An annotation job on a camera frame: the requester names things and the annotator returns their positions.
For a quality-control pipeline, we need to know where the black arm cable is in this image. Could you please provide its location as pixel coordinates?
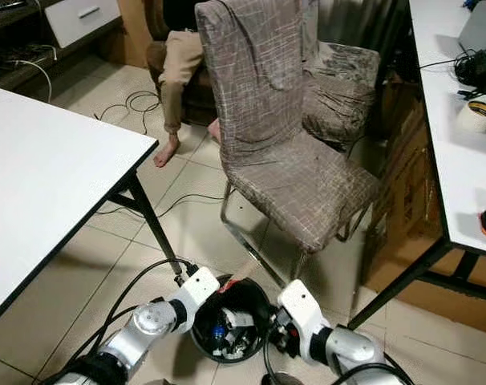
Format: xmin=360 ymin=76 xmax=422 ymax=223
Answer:
xmin=262 ymin=337 xmax=284 ymax=385
xmin=107 ymin=258 xmax=192 ymax=354

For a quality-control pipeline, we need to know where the grey laptop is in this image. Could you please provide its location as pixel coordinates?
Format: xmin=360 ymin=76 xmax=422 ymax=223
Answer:
xmin=458 ymin=0 xmax=486 ymax=55

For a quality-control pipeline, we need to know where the grey curtain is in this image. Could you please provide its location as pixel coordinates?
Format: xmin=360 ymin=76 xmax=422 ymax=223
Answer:
xmin=315 ymin=0 xmax=414 ymax=59

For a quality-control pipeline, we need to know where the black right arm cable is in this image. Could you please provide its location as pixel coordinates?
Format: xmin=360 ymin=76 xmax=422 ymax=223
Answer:
xmin=262 ymin=337 xmax=284 ymax=385

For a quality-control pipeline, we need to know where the white table with black legs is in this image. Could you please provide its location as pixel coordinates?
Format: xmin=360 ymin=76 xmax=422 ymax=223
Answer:
xmin=347 ymin=0 xmax=486 ymax=331
xmin=0 ymin=84 xmax=185 ymax=326

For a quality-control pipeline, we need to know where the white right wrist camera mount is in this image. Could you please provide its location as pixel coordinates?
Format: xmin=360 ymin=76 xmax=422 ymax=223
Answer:
xmin=277 ymin=279 xmax=332 ymax=362

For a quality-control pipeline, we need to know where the chair with crumpled grey cushion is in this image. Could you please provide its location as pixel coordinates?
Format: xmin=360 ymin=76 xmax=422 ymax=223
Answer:
xmin=302 ymin=40 xmax=382 ymax=149

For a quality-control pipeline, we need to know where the thin looped floor cable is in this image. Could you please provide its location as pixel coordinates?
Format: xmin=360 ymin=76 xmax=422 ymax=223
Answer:
xmin=97 ymin=90 xmax=162 ymax=121

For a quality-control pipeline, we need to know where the person in beige trousers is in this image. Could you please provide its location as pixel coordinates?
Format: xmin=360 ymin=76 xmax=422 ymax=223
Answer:
xmin=153 ymin=0 xmax=224 ymax=169

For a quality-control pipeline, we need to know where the white drawer front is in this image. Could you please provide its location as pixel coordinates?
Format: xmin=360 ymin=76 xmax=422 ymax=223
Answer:
xmin=44 ymin=0 xmax=122 ymax=49

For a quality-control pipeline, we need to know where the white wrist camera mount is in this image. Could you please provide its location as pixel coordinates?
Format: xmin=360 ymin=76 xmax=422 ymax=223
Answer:
xmin=177 ymin=266 xmax=222 ymax=323
xmin=277 ymin=279 xmax=332 ymax=362

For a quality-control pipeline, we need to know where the dark brown armchair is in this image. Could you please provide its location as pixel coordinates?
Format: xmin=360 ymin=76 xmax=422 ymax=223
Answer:
xmin=145 ymin=0 xmax=216 ymax=128

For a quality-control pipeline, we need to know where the black cable bundle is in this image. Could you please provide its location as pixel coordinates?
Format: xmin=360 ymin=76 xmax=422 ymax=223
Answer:
xmin=453 ymin=48 xmax=486 ymax=101

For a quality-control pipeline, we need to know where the black round rubbish bin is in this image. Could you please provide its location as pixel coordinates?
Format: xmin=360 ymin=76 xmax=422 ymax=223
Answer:
xmin=189 ymin=275 xmax=274 ymax=366

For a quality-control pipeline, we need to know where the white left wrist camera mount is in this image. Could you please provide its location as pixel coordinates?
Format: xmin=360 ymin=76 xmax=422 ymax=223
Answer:
xmin=177 ymin=266 xmax=222 ymax=323

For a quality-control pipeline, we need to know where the chair with checked grey cover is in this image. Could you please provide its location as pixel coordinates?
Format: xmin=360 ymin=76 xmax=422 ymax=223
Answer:
xmin=195 ymin=0 xmax=383 ymax=283

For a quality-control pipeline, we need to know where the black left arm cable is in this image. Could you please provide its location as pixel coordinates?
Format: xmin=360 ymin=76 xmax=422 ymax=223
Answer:
xmin=107 ymin=258 xmax=192 ymax=354

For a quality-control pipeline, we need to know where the black floor cable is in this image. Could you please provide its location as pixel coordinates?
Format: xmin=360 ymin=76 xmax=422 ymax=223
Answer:
xmin=95 ymin=192 xmax=224 ymax=219

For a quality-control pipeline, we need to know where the white crumpled paper trash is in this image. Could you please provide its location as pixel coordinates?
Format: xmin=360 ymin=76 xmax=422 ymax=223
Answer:
xmin=223 ymin=311 xmax=256 ymax=354

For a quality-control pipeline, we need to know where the white cabinet cable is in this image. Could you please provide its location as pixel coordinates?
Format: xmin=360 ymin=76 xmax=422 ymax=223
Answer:
xmin=6 ymin=58 xmax=53 ymax=103

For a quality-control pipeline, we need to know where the white tape roll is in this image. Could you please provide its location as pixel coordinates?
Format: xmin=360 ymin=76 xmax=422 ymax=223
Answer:
xmin=456 ymin=99 xmax=486 ymax=135

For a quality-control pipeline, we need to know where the brown cardboard box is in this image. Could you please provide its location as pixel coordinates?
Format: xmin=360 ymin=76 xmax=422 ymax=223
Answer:
xmin=362 ymin=80 xmax=486 ymax=334

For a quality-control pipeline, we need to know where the dark wooden cabinet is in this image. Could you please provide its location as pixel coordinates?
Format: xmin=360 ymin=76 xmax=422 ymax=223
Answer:
xmin=0 ymin=0 xmax=148 ymax=91

